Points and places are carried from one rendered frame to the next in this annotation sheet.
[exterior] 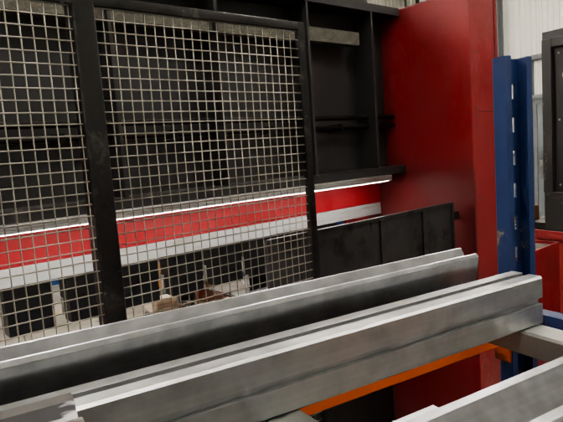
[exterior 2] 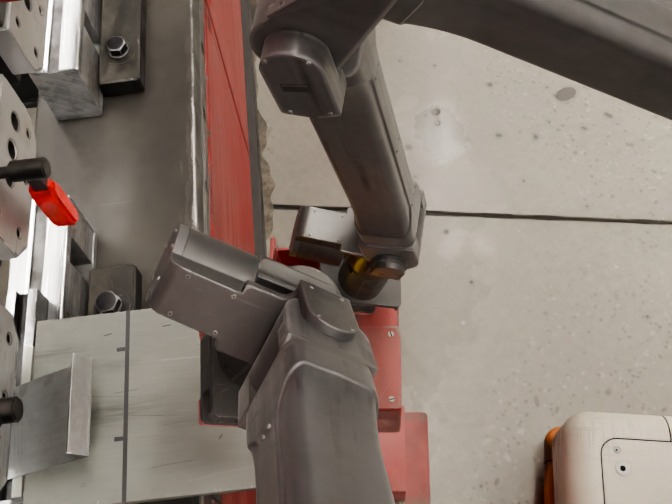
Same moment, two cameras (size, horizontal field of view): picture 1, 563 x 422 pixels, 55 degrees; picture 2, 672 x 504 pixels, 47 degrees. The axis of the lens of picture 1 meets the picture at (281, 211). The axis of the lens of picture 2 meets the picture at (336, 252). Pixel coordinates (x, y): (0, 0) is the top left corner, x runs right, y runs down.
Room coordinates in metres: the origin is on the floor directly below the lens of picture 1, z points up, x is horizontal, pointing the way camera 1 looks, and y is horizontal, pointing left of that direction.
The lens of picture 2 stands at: (2.79, 0.17, 1.69)
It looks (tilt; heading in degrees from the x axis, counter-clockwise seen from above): 63 degrees down; 130
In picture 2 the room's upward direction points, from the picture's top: 7 degrees counter-clockwise
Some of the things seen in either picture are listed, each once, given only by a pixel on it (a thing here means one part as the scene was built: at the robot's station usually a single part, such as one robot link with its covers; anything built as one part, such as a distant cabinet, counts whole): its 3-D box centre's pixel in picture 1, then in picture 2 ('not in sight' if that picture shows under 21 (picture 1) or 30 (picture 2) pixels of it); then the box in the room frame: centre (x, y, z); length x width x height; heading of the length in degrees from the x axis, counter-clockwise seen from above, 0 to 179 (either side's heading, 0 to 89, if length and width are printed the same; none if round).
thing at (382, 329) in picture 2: not in sight; (337, 338); (2.56, 0.43, 0.75); 0.20 x 0.16 x 0.18; 123
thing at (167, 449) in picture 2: (239, 289); (172, 397); (2.52, 0.23, 1.00); 0.26 x 0.18 x 0.01; 40
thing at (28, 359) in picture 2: not in sight; (29, 422); (2.42, 0.14, 0.99); 0.14 x 0.01 x 0.03; 130
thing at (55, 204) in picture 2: not in sight; (41, 195); (2.36, 0.30, 1.12); 0.04 x 0.02 x 0.10; 40
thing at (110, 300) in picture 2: not in sight; (108, 303); (2.36, 0.28, 0.91); 0.03 x 0.03 x 0.02
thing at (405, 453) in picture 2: not in sight; (369, 453); (2.58, 0.44, 0.06); 0.25 x 0.20 x 0.12; 33
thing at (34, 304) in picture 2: not in sight; (20, 392); (2.39, 0.15, 0.98); 0.20 x 0.03 x 0.03; 130
